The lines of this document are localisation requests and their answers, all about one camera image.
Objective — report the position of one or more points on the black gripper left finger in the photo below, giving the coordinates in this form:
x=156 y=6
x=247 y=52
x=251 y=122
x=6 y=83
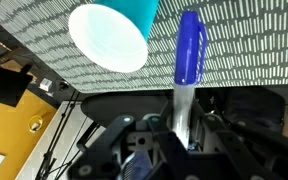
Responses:
x=107 y=146

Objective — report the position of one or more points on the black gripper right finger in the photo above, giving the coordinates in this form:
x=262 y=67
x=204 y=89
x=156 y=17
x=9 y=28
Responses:
x=244 y=150

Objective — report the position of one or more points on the white marker with blue cap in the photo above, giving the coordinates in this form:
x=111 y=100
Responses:
x=188 y=50

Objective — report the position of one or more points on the blue plastic cup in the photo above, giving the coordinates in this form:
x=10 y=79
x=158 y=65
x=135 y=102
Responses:
x=117 y=36

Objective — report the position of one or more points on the black tripod stand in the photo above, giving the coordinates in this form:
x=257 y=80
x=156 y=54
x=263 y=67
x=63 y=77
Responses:
x=62 y=133

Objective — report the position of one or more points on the black flat panel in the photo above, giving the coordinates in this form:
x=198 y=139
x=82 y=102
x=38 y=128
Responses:
x=5 y=85

